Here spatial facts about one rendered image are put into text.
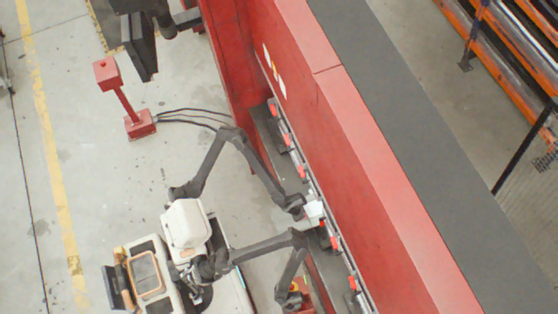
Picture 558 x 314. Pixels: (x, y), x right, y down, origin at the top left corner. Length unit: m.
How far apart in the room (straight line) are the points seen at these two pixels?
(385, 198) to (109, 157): 3.32
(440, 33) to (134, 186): 2.93
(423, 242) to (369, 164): 0.26
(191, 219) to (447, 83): 2.76
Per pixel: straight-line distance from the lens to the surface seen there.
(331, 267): 2.82
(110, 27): 5.33
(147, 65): 3.04
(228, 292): 3.46
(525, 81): 4.21
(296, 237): 2.35
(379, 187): 1.42
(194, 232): 2.44
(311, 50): 1.68
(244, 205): 3.95
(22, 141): 4.92
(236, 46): 2.85
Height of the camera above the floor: 3.58
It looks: 61 degrees down
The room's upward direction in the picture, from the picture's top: 11 degrees counter-clockwise
